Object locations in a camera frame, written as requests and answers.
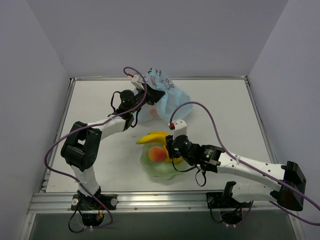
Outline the yellow fake banana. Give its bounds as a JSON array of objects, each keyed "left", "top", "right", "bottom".
[{"left": 136, "top": 131, "right": 169, "bottom": 149}]

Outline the yellow fake lemon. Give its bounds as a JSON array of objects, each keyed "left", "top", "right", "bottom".
[{"left": 163, "top": 157, "right": 183, "bottom": 164}]

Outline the pink fake peach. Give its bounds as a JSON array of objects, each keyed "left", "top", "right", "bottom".
[{"left": 147, "top": 146, "right": 166, "bottom": 163}]

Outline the light blue plastic bag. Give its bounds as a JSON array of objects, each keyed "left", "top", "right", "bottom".
[{"left": 134, "top": 68, "right": 191, "bottom": 123}]

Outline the orange fake fruit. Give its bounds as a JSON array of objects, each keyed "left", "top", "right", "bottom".
[{"left": 150, "top": 109, "right": 158, "bottom": 118}]

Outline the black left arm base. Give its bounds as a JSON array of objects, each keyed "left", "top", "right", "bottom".
[{"left": 68, "top": 190, "right": 118, "bottom": 234}]

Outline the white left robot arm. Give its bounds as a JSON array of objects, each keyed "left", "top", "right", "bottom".
[{"left": 60, "top": 86, "right": 165, "bottom": 210}]

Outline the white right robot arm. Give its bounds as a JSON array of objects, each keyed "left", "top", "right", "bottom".
[{"left": 165, "top": 135, "right": 307, "bottom": 212}]

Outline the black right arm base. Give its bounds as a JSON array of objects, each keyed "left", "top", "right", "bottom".
[{"left": 206, "top": 181, "right": 254, "bottom": 228}]

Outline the green scalloped glass bowl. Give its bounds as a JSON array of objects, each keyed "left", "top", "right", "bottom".
[{"left": 140, "top": 143, "right": 188, "bottom": 186}]

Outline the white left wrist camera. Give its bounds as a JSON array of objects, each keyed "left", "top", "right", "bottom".
[{"left": 130, "top": 74, "right": 145, "bottom": 91}]

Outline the aluminium front rail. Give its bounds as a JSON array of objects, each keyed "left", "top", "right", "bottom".
[{"left": 26, "top": 187, "right": 299, "bottom": 215}]

